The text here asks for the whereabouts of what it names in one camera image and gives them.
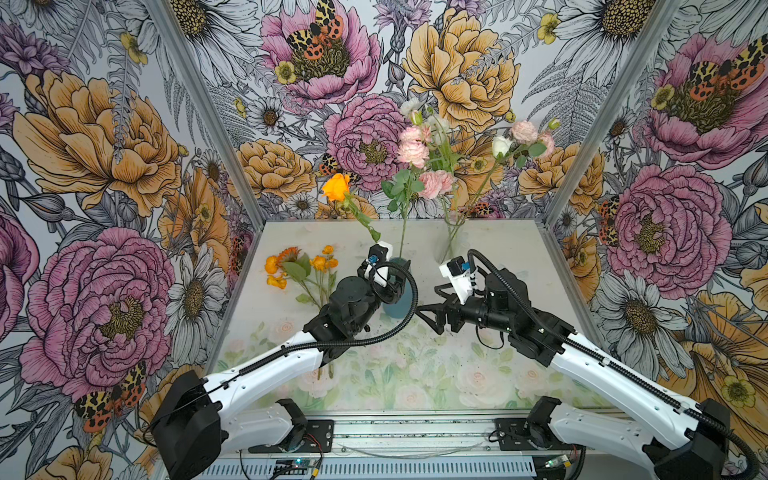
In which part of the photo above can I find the orange yellow ranunculus stem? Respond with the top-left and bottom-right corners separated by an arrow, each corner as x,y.
264,245 -> 339,306

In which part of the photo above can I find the aluminium front rail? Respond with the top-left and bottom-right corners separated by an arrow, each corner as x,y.
161,410 -> 667,460

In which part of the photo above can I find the pink carnation flower stem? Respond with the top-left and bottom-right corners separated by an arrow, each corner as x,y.
492,118 -> 561,172

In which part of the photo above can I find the left aluminium corner post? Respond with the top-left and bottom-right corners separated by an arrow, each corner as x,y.
147,1 -> 265,233

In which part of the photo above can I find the right aluminium corner post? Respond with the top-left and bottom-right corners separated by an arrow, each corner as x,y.
543,0 -> 682,228

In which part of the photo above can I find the light pink peony stem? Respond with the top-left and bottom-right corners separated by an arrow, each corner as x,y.
414,170 -> 458,244

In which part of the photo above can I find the aluminium corner post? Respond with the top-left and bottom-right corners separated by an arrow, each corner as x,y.
147,1 -> 265,233
543,0 -> 682,228

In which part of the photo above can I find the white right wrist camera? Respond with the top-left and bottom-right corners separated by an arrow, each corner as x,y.
439,256 -> 477,305

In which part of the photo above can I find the orange daisy flower stem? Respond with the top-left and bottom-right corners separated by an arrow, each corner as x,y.
277,247 -> 328,310

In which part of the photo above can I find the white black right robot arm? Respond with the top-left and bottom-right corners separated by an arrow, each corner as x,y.
416,269 -> 760,479

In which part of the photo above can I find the teal cylindrical vase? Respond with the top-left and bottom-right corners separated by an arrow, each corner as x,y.
382,268 -> 413,320

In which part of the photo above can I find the pink white rose stem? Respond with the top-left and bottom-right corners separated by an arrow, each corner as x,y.
381,124 -> 431,257

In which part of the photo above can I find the clear glass vase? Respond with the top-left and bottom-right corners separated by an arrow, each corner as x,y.
437,217 -> 469,264

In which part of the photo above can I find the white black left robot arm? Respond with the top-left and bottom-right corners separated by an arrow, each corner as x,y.
146,256 -> 418,479

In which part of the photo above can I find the pink rosebud stem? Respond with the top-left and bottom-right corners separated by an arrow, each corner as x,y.
451,135 -> 506,219

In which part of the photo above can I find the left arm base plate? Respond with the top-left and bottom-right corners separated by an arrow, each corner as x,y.
298,419 -> 335,454

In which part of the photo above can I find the green circuit board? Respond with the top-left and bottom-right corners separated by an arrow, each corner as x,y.
270,458 -> 322,480

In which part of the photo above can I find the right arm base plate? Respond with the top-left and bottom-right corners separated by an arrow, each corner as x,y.
487,417 -> 576,451

